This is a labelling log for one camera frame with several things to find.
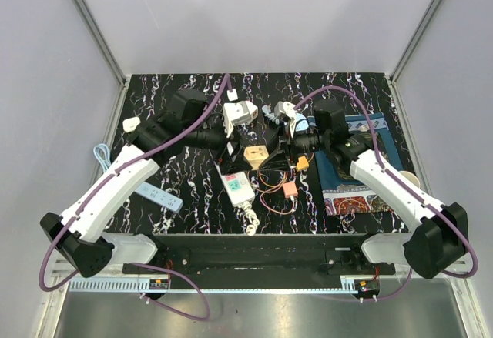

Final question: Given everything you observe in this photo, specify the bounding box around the white power strip cord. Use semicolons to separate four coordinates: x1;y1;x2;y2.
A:
240;201;260;236

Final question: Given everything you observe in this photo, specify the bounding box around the light blue cable loop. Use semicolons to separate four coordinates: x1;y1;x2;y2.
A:
92;142;116;173

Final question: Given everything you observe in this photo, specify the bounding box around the white paper cup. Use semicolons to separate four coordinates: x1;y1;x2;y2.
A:
400;171;421;189

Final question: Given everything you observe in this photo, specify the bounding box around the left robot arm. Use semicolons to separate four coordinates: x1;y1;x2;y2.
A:
40;89;259;278

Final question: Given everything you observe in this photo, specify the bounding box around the aluminium frame post left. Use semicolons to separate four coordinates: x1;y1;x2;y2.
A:
72;0;126;87

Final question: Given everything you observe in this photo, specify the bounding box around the yellow USB charger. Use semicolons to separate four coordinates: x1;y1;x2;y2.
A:
296;156;310;172

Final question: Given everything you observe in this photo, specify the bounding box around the light blue coiled cord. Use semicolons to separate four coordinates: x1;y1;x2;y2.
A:
260;105;280;124

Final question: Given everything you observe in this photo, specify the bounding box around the white multicolour power strip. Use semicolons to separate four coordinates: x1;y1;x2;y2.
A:
216;166;255;207

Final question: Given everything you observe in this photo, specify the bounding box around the light blue power strip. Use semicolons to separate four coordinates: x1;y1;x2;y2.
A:
135;182;183;213

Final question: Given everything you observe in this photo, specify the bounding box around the blue patterned placemat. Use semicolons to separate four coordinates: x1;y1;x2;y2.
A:
314;112;403;215

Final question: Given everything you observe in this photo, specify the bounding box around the aluminium frame post right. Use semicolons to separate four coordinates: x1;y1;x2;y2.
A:
389;0;444;82

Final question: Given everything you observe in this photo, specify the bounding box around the white wall charger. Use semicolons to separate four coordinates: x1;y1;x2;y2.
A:
122;116;141;133

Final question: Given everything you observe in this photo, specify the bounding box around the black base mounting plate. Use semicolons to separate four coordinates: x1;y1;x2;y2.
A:
122;233;397;277

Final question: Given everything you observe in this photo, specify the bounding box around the beige travel adapter cube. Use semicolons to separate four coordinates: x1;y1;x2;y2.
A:
243;145;269;170

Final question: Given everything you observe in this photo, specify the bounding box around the pink charging cable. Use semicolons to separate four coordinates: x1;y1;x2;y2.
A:
253;168;300;216

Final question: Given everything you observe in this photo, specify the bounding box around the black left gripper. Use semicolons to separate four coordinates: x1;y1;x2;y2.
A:
184;117;253;174

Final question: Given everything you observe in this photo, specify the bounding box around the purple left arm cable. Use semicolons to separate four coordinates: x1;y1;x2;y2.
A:
39;72;236;320

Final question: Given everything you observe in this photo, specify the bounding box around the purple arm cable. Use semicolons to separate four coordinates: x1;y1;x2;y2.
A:
39;72;236;320
294;85;479;301

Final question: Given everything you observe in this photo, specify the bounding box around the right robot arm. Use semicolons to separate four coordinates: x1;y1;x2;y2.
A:
275;99;473;279

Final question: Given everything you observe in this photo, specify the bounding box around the yellow charging cable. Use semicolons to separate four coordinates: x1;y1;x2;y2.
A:
257;156;305;195

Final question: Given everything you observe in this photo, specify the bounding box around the pink USB charger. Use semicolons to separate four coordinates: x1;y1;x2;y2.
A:
282;182;298;198

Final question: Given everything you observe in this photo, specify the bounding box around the aluminium frame post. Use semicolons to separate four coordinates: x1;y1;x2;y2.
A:
72;0;126;87
389;0;444;82

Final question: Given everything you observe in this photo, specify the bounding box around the round light blue socket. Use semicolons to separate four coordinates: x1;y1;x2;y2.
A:
294;118;310;134

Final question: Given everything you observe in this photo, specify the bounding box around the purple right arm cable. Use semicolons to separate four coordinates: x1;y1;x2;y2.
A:
294;85;479;301

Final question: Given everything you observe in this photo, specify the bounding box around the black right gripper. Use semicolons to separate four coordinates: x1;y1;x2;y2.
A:
260;119;329;173

